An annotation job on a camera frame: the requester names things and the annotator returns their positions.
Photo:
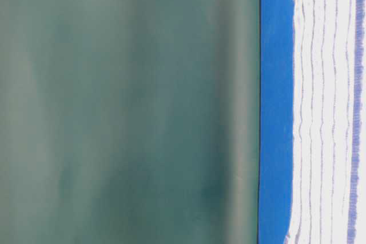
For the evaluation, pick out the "blue white checkered towel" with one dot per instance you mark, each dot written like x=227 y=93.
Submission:
x=328 y=171

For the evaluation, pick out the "green backdrop curtain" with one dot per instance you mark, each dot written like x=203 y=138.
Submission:
x=129 y=121

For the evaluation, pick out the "blue table cloth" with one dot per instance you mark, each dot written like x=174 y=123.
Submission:
x=276 y=119

